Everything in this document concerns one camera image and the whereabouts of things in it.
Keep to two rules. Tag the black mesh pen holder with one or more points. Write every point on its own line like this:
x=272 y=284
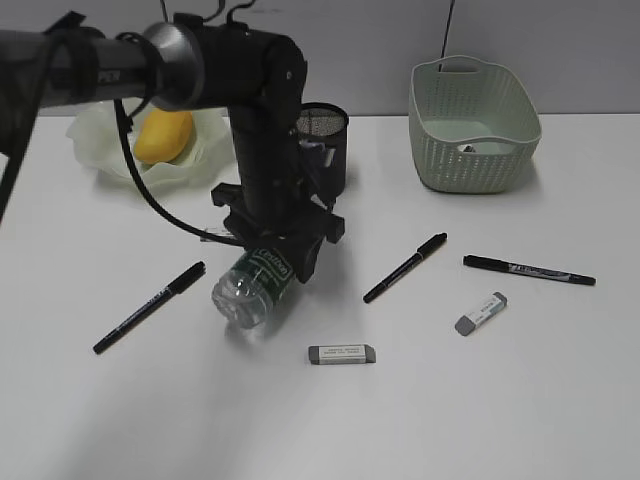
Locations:
x=322 y=129

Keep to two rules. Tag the black marker pen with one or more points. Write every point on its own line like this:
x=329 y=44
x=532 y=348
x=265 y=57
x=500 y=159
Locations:
x=421 y=253
x=501 y=266
x=176 y=287

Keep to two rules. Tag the grey eraser right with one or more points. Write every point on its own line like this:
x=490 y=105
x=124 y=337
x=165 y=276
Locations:
x=475 y=318

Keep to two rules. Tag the pale green wavy plate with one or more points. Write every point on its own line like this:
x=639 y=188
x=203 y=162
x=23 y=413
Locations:
x=96 y=145

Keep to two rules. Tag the grey eraser bottom middle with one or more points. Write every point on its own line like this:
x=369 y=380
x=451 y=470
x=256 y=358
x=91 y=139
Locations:
x=341 y=354

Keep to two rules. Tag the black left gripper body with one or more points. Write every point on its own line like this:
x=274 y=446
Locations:
x=298 y=237

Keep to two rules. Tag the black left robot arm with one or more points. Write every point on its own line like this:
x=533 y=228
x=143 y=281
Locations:
x=291 y=155

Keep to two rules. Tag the yellow mango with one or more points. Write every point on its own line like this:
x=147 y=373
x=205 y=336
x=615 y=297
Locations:
x=163 y=136

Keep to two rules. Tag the grey eraser upper left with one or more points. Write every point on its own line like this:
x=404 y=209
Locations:
x=216 y=231

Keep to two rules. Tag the grey eraser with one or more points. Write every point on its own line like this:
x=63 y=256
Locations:
x=475 y=318
x=341 y=354
x=216 y=231

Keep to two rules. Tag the clear water bottle green label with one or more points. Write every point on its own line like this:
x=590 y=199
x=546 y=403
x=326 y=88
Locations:
x=248 y=292

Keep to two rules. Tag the green plastic woven basket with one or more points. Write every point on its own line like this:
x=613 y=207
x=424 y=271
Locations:
x=472 y=125

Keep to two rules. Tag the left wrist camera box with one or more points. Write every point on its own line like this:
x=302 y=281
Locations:
x=317 y=155

